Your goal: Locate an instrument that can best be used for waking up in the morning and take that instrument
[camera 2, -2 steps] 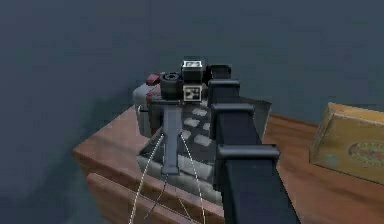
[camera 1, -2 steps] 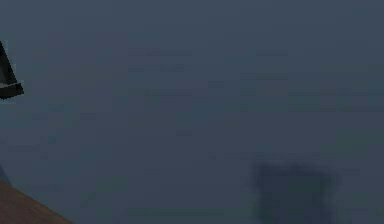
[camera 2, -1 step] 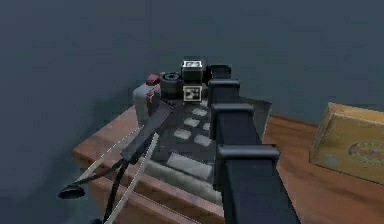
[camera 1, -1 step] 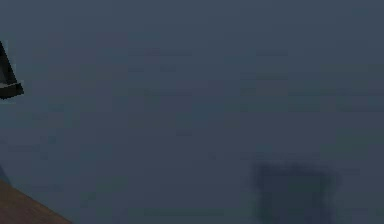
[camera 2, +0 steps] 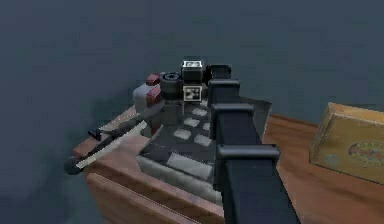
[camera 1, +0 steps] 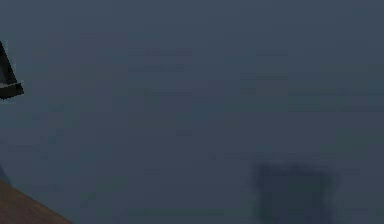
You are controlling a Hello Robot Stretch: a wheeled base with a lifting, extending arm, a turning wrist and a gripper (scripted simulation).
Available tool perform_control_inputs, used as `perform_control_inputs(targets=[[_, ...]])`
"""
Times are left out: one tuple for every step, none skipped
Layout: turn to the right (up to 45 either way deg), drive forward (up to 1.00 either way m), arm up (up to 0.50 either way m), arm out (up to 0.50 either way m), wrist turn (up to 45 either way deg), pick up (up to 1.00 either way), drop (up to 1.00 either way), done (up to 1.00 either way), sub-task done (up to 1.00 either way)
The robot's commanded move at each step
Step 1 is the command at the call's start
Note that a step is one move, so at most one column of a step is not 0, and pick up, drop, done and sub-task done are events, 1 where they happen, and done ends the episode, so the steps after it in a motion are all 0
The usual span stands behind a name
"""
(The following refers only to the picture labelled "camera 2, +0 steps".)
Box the grey alarm clock red bells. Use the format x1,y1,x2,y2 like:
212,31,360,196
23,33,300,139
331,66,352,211
132,73,165,135

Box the brown wooden chest of drawers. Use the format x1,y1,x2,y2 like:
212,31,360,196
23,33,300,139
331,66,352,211
71,103,384,224

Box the yellow cardboard box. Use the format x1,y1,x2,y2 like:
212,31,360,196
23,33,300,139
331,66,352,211
308,101,384,186

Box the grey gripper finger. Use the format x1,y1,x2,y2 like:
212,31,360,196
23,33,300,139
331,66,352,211
87,111,165,141
63,120,150,176

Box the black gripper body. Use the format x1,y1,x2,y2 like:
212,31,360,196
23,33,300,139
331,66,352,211
158,70,185,127

